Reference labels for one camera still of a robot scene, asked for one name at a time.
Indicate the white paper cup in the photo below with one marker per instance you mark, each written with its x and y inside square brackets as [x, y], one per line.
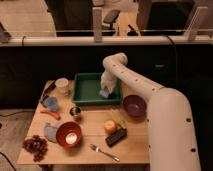
[62, 84]

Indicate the metal can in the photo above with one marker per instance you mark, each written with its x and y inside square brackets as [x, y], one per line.
[75, 112]

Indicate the orange fruit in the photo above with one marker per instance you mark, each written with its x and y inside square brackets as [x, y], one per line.
[110, 127]

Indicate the dark spatula tool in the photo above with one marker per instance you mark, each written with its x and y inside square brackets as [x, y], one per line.
[47, 91]

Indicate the purple bowl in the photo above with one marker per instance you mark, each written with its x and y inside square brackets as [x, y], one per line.
[134, 105]

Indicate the green plastic tray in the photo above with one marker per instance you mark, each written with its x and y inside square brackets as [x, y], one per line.
[86, 91]

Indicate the black rectangular block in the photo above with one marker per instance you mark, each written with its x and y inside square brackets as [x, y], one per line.
[116, 137]

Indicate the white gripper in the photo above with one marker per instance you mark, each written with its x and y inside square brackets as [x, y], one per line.
[108, 81]

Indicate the bunch of dark grapes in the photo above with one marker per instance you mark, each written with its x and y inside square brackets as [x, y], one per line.
[37, 146]

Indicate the white horizontal rail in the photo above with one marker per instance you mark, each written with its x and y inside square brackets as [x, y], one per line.
[106, 41]

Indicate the silver fork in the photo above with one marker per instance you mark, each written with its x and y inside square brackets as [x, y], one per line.
[97, 149]

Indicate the orange carrot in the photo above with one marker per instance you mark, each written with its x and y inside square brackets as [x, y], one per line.
[53, 114]

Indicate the grey blue cloth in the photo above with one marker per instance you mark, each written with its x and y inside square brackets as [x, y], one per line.
[50, 131]

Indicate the yellow fries bundle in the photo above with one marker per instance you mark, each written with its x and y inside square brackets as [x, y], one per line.
[115, 115]

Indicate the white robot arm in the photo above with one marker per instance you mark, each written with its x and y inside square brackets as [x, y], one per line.
[171, 132]

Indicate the blue plush toy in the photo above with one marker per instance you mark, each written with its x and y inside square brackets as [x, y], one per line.
[51, 103]

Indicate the orange bowl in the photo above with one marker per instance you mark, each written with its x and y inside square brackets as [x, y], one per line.
[68, 134]

